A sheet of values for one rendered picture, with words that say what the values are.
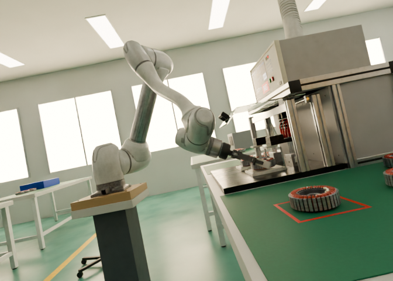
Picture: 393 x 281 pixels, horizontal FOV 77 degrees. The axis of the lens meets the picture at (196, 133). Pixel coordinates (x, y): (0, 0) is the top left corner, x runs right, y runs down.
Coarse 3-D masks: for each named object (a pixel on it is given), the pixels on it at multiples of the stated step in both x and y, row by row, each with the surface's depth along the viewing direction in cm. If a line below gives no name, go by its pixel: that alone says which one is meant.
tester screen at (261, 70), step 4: (260, 68) 130; (264, 68) 124; (256, 72) 138; (260, 72) 131; (264, 72) 125; (252, 76) 147; (256, 76) 139; (260, 76) 132; (256, 80) 141; (264, 80) 127; (256, 84) 142; (260, 84) 135; (256, 88) 144; (260, 88) 136; (256, 92) 145; (256, 96) 147; (260, 96) 139
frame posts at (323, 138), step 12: (312, 96) 95; (288, 108) 95; (312, 108) 97; (264, 120) 159; (288, 120) 97; (324, 120) 95; (252, 132) 157; (300, 132) 95; (324, 132) 95; (300, 144) 95; (324, 144) 94; (300, 156) 94; (324, 156) 95; (300, 168) 96
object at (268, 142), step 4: (272, 136) 112; (276, 136) 112; (280, 136) 112; (268, 140) 114; (272, 140) 111; (276, 140) 112; (280, 140) 111; (284, 140) 111; (288, 140) 111; (268, 144) 114; (272, 144) 111; (276, 144) 111; (288, 144) 117; (292, 144) 112; (264, 148) 115; (292, 148) 112; (292, 152) 114
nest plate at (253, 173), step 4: (272, 168) 110; (276, 168) 107; (280, 168) 107; (284, 168) 107; (248, 172) 114; (252, 172) 110; (256, 172) 107; (260, 172) 106; (264, 172) 106; (268, 172) 106
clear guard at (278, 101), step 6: (288, 96) 97; (294, 96) 99; (258, 102) 96; (264, 102) 98; (270, 102) 102; (276, 102) 107; (282, 102) 112; (240, 108) 101; (246, 108) 106; (252, 108) 111; (258, 108) 117; (228, 114) 120; (228, 120) 96; (222, 126) 109
